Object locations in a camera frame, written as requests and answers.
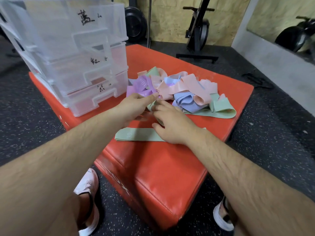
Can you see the red padded plyo box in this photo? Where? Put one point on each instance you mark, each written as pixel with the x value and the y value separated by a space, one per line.
pixel 157 169

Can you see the metal pole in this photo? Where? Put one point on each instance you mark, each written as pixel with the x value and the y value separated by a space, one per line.
pixel 149 22

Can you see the black weight plate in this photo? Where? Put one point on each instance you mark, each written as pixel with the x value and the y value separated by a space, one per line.
pixel 135 24

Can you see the clear plastic drawer cabinet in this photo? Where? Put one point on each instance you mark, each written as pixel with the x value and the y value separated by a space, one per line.
pixel 56 46

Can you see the person's right thumb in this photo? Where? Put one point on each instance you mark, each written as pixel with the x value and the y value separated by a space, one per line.
pixel 160 131

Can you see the person's right hand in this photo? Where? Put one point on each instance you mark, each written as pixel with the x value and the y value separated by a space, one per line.
pixel 176 125

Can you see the person's white sandal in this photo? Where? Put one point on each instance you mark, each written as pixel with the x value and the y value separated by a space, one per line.
pixel 220 218
pixel 89 181

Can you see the person's left leg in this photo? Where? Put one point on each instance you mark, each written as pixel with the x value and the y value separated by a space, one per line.
pixel 85 208

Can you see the pile of pastel resistance bands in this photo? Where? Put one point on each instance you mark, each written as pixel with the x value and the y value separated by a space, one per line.
pixel 192 90

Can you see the clear plastic drawer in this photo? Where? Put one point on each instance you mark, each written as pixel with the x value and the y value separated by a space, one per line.
pixel 98 68
pixel 98 100
pixel 73 24

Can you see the person's left hand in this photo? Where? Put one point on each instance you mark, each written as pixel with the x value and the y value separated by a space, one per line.
pixel 131 106

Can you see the green resistance band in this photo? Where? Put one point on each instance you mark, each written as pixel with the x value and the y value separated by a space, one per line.
pixel 151 106
pixel 137 134

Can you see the person's right forearm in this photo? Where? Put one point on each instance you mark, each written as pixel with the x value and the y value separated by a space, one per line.
pixel 248 191

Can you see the person's left thumb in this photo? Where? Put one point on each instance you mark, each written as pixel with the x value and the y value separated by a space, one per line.
pixel 144 117

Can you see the wall mirror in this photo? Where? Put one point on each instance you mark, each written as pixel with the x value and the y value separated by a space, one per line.
pixel 278 19

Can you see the folded green resistance band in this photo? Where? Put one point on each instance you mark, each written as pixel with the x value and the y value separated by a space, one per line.
pixel 137 134

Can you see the person's left forearm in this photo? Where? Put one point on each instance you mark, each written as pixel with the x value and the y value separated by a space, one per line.
pixel 54 167

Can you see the person's right white sandal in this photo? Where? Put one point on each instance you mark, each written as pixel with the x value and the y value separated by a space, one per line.
pixel 220 218

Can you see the black exercise bike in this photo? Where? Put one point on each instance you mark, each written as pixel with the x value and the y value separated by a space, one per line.
pixel 198 34

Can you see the person's left white sandal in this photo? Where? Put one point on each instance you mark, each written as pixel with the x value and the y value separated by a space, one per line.
pixel 89 181

